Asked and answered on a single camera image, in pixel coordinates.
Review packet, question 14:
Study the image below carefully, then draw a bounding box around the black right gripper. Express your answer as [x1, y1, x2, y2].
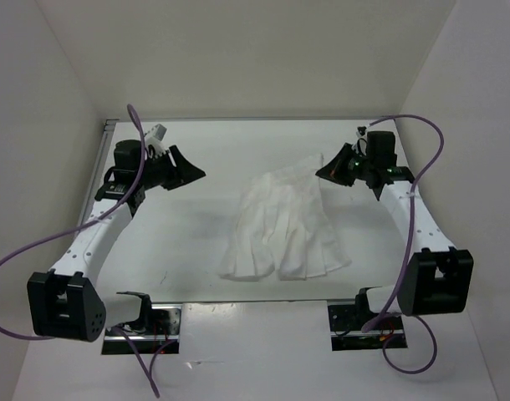
[316, 143, 374, 187]

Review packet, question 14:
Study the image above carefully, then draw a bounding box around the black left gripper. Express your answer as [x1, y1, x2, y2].
[137, 145, 207, 190]

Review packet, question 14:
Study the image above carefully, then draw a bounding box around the white pleated skirt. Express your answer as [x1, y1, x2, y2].
[218, 154, 351, 282]

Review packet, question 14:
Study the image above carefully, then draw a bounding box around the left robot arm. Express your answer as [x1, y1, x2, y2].
[27, 140, 206, 342]

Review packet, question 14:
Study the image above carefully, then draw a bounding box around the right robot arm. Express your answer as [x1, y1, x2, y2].
[316, 127, 474, 328]

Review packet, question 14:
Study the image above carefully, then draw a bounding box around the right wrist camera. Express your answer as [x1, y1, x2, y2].
[354, 126, 368, 155]

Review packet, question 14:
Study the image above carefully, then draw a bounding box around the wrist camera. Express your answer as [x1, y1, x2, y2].
[354, 126, 368, 155]
[144, 124, 167, 159]

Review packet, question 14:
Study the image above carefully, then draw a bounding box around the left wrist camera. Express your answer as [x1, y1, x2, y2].
[144, 124, 167, 159]

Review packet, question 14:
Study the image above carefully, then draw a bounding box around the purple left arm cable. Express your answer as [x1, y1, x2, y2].
[0, 104, 161, 398]

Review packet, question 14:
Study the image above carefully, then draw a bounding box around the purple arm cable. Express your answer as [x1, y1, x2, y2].
[0, 104, 161, 398]
[361, 114, 445, 373]

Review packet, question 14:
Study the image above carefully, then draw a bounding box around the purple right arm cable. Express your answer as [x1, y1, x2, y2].
[361, 114, 445, 373]

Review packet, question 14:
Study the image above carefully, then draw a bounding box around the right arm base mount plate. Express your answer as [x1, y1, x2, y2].
[326, 298, 408, 352]

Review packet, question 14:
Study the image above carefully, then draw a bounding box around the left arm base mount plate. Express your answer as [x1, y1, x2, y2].
[101, 303, 182, 355]

